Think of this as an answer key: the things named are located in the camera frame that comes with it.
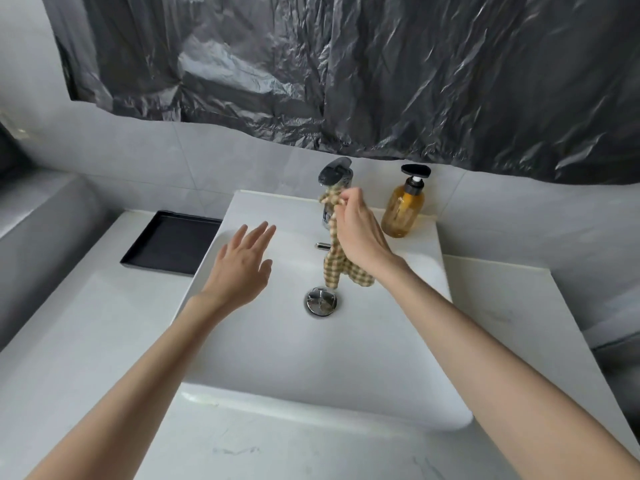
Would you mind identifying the chrome faucet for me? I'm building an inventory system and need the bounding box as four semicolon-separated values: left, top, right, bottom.
318;157;354;231

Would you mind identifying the chrome sink drain stopper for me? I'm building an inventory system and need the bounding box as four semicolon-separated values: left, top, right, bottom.
304;287;338;317

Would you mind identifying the person's right hand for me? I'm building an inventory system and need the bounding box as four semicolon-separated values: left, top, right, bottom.
332;188;401;276

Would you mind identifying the person's right forearm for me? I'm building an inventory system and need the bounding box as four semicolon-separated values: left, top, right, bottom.
377;260;640;480

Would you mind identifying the person's left hand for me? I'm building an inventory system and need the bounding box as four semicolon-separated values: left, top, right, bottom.
200;221;277;314

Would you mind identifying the amber soap dispenser bottle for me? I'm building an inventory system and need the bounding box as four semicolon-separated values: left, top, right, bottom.
381;164;432;239

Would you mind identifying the black rectangular tray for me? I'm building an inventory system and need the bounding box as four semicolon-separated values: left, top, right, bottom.
120;210;223;276

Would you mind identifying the person's left forearm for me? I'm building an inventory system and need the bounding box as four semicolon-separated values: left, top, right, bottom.
25;294;231;480

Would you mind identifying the checkered beige cloth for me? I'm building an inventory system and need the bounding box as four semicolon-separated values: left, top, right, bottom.
319;186;376;290

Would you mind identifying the white ceramic sink basin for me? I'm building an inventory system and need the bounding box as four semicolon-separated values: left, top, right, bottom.
178;190;474;431

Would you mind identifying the black plastic sheet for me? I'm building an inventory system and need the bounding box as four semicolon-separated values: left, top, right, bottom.
40;0;640;185

